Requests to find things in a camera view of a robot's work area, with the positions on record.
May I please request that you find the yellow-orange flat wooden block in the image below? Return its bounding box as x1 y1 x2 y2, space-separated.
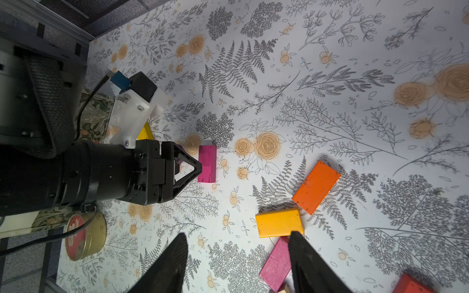
255 208 305 238

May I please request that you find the small natural wooden cube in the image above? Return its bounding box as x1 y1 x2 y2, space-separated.
277 283 293 293

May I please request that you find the magenta wooden block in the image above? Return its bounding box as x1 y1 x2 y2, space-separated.
197 145 217 183

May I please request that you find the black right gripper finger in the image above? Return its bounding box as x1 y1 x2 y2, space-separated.
288 231 352 293

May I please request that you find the red wooden block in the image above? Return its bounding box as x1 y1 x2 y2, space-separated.
393 273 436 293

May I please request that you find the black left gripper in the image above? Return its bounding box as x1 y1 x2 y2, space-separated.
54 140 202 293

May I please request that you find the round red tin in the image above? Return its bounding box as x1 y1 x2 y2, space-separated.
65 211 107 261

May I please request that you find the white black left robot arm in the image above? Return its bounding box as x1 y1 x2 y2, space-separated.
1 24 202 216

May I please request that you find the pink wooden block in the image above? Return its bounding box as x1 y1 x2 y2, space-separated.
259 236 291 293

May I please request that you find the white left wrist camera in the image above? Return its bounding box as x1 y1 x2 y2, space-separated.
108 72 170 149

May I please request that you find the orange wooden block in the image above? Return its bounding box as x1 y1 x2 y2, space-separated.
292 161 341 215

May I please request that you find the yellow wooden block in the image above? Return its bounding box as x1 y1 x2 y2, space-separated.
137 122 155 140

